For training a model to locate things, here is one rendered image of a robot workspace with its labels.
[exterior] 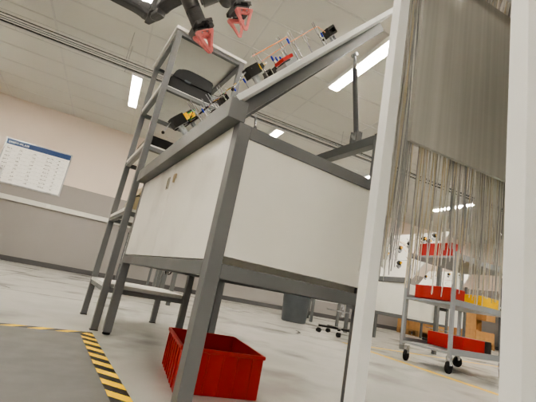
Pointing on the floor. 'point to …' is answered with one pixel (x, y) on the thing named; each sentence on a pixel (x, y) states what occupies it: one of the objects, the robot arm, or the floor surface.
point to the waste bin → (295, 309)
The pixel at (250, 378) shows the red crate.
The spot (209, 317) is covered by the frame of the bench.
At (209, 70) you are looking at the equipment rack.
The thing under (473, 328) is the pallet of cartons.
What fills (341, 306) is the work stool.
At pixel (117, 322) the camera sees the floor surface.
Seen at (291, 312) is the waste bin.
